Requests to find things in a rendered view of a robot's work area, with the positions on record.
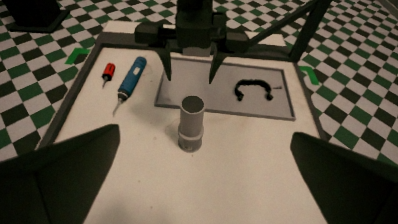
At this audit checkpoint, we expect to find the grey cylindrical module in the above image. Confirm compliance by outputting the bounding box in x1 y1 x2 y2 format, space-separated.
178 134 202 154

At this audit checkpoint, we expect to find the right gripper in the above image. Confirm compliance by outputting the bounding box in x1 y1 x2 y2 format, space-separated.
134 0 250 84

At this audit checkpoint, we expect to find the blue cylindrical tool body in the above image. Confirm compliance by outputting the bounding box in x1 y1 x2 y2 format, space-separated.
111 56 147 115

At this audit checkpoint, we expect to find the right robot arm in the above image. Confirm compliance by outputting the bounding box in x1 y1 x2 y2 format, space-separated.
175 0 227 48

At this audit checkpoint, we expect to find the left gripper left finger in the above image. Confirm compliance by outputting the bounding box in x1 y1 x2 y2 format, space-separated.
0 123 121 224

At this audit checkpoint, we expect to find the grey hollow tube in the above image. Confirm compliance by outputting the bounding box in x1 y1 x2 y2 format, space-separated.
178 95 205 142

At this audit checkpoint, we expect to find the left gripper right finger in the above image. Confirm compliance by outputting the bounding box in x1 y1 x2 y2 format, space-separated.
290 131 398 224

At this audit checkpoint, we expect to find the black metal post with diagonal brace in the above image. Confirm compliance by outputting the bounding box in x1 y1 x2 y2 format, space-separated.
249 0 333 63

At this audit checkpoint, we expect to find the black c-shaped half ring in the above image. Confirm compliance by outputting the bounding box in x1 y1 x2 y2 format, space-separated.
235 79 274 101

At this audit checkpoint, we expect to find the red screwdriver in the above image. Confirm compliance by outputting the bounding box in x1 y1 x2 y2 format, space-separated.
101 63 115 87

